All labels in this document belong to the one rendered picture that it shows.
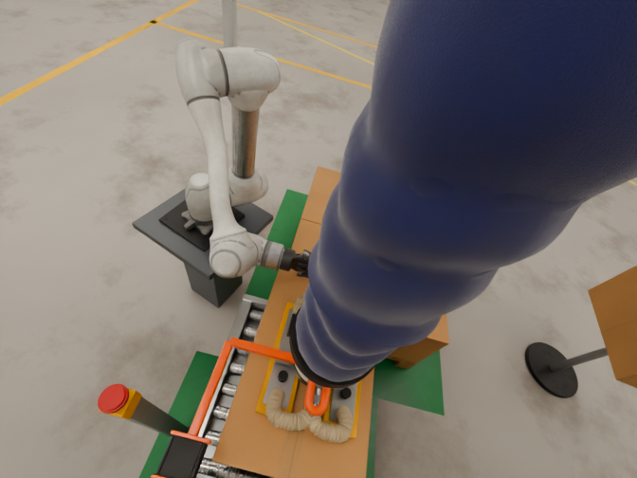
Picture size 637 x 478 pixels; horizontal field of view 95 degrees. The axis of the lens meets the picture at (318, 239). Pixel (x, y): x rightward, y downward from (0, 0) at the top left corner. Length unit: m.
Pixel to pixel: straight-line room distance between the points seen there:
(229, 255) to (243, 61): 0.61
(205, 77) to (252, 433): 1.01
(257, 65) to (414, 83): 0.88
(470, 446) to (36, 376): 2.57
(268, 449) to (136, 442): 1.22
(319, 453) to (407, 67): 0.91
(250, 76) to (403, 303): 0.88
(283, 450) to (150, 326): 1.48
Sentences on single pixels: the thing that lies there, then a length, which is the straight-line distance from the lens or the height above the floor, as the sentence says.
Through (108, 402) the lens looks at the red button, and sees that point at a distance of 1.04.
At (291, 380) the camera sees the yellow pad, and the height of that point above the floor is 1.08.
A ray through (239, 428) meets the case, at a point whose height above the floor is 1.05.
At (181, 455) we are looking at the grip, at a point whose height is 1.21.
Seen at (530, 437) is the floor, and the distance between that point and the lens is 2.71.
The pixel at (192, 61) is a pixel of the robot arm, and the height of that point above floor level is 1.59.
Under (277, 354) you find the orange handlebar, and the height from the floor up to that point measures 1.19.
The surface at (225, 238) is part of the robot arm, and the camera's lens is 0.81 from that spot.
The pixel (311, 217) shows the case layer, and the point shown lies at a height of 0.54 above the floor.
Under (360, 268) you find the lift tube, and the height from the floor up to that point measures 1.73.
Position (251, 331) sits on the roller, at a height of 0.55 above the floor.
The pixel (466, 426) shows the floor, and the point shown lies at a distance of 2.44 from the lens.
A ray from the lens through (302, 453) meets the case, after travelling 0.96.
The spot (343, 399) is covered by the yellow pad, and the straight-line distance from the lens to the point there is 0.97.
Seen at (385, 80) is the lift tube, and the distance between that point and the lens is 0.25.
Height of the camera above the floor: 2.00
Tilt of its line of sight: 51 degrees down
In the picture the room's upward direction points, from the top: 18 degrees clockwise
